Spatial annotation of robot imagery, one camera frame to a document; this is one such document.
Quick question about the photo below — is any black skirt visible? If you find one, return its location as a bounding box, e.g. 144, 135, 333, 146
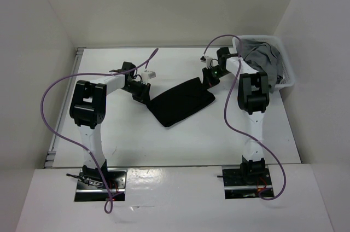
147, 77, 215, 127

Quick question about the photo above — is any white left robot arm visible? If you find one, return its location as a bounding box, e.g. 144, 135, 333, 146
69, 62, 156, 188

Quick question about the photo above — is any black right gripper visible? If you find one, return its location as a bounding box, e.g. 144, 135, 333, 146
202, 66, 230, 91

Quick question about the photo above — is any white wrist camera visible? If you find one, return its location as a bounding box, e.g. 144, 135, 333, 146
200, 56, 217, 69
141, 70, 156, 83

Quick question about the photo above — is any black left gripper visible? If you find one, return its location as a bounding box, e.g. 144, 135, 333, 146
122, 81, 151, 107

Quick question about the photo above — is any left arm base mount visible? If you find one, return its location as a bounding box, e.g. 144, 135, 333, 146
66, 168, 127, 202

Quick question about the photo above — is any grey skirt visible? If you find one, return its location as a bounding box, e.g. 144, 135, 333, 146
240, 39, 283, 92

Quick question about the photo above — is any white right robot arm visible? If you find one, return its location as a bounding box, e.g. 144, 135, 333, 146
200, 47, 270, 185

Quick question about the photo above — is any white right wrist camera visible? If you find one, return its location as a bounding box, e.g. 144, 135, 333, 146
200, 56, 217, 69

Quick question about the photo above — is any white perforated plastic basket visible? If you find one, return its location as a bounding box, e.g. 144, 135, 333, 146
238, 35, 295, 90

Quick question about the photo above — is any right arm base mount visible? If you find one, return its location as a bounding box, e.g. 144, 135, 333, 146
217, 167, 274, 199

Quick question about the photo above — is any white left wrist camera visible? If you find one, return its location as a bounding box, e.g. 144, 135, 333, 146
141, 70, 156, 83

